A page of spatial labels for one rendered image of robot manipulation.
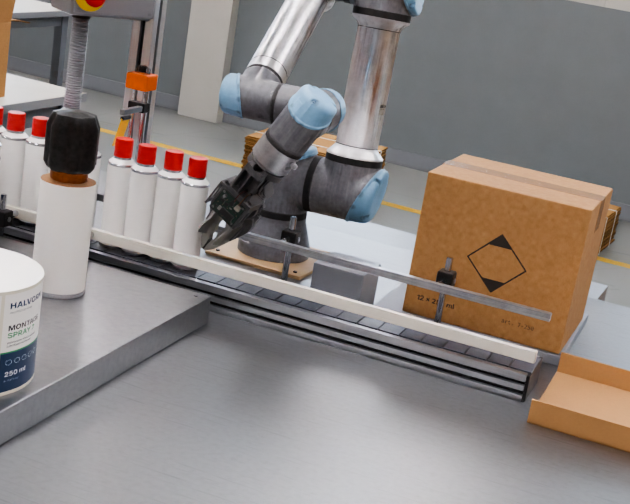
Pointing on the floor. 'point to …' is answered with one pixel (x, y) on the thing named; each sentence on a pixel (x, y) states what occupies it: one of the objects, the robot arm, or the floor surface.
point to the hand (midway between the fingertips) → (209, 242)
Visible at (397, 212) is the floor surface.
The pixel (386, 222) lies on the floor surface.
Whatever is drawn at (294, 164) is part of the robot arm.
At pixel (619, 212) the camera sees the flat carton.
